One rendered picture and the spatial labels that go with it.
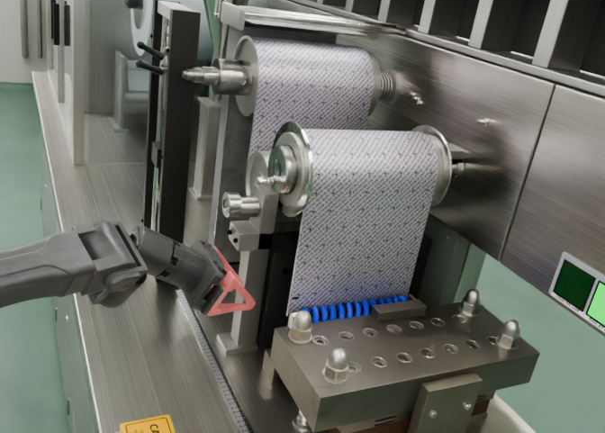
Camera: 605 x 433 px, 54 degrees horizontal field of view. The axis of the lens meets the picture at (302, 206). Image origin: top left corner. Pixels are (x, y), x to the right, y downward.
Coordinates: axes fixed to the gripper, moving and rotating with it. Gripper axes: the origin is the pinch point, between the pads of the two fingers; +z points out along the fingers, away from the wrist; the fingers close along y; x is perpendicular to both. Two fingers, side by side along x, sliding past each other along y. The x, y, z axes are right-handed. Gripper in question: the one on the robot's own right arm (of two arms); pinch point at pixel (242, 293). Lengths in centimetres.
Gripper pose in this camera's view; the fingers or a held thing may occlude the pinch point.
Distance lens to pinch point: 91.1
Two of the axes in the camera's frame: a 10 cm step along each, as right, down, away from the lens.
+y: 4.1, 4.0, -8.2
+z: 7.1, 4.3, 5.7
